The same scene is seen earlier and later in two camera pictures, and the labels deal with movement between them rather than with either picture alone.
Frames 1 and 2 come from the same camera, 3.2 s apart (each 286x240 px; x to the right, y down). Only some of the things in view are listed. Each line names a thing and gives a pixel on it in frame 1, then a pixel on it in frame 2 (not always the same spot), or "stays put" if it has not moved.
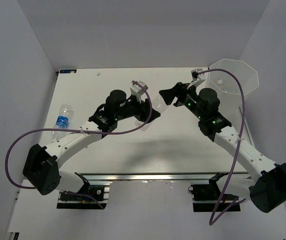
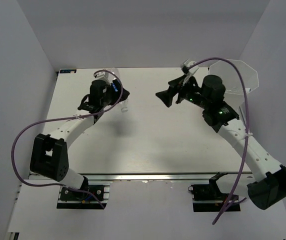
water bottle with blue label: [65, 111] → [118, 94]
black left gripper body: [134, 109] → [105, 101]
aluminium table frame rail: [160, 177] stays put
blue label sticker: [73, 71] stays put
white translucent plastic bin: [229, 91] stays put
